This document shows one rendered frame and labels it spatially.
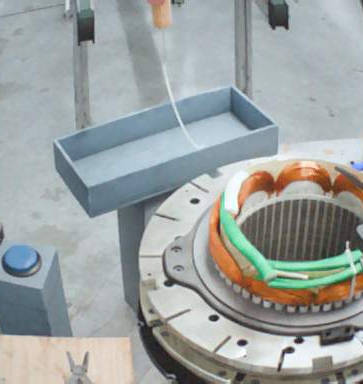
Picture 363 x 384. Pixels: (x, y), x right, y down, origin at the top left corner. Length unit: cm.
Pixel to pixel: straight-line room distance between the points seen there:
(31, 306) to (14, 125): 217
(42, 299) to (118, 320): 32
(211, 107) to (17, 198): 164
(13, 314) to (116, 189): 20
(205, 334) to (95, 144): 39
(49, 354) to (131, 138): 41
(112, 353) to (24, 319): 19
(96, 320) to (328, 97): 210
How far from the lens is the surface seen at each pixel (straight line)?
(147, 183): 105
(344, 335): 79
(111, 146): 114
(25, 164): 291
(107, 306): 128
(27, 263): 96
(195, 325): 81
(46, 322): 98
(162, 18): 79
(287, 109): 313
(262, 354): 79
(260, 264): 78
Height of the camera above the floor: 168
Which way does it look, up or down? 38 degrees down
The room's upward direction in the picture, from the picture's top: 1 degrees counter-clockwise
